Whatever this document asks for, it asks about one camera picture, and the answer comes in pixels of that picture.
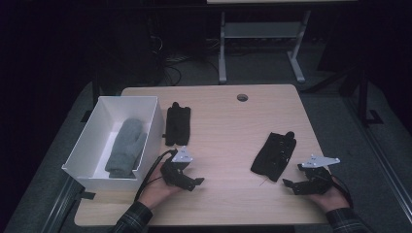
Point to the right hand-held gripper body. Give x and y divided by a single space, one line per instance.
316 176

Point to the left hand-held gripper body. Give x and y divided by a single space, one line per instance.
175 170

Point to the white box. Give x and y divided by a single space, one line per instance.
84 152

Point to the person's left hand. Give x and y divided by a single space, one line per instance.
157 191

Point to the person's right hand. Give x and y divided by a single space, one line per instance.
333 199

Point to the folded black gloves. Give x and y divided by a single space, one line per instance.
177 126

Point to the black metal stand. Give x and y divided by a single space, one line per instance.
364 97

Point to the aluminium rail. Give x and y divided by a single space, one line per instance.
382 161
58 207

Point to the black bracket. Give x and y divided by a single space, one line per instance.
86 195

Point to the gray metal table frame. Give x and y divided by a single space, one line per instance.
260 30

